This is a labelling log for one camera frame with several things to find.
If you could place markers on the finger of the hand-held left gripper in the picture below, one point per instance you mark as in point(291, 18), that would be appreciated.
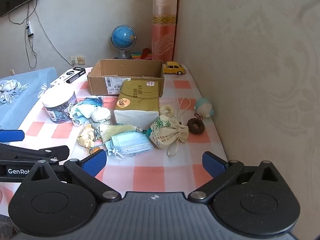
point(50, 152)
point(11, 135)

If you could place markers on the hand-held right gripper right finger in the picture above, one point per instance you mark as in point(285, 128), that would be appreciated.
point(212, 163)

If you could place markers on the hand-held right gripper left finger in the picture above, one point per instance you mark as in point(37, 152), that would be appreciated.
point(96, 163)

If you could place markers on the blue face mask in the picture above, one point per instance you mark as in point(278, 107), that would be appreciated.
point(80, 113)
point(127, 143)

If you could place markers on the white tissue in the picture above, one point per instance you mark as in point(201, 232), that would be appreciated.
point(101, 115)

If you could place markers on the cardboard box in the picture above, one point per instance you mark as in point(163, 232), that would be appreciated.
point(125, 86)

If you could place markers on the orange bead charm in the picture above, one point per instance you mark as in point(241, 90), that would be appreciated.
point(95, 150)

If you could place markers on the cream crumpled cloth pouch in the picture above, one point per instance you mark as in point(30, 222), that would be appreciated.
point(86, 136)

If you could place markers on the patterned fabric sachet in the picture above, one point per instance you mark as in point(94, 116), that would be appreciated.
point(97, 128)

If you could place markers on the cream tassel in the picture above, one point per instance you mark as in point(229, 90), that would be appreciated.
point(117, 130)

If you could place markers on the blue chair cushion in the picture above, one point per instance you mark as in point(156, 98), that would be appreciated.
point(27, 95)

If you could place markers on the plastic jar with white lid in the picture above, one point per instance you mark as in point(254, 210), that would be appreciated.
point(60, 106)

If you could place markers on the teal and white plush toy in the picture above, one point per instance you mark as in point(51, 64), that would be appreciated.
point(203, 107)

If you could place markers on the pink checked tablecloth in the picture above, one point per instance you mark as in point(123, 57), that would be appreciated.
point(155, 170)

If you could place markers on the blue tassel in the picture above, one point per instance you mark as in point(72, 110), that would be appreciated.
point(93, 102)

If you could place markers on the yellow tissue pack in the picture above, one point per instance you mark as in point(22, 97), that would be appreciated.
point(137, 100)

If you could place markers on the black and white pen box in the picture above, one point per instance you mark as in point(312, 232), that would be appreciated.
point(73, 73)

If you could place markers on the yellow toy car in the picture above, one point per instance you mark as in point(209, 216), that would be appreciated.
point(174, 68)

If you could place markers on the beige damask upholstered panel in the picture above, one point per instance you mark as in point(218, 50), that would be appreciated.
point(250, 67)

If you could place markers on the white power strip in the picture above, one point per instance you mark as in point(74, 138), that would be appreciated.
point(30, 28)

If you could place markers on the colourful toy blocks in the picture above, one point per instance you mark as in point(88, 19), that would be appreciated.
point(141, 55)

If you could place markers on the blue desk globe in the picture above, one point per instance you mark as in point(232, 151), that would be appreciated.
point(123, 36)

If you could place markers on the pink patterned curtain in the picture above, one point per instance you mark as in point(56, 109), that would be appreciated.
point(163, 20)

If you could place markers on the white wall socket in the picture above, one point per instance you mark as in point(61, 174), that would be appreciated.
point(73, 60)

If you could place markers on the beige wall socket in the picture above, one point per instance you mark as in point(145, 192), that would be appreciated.
point(80, 60)

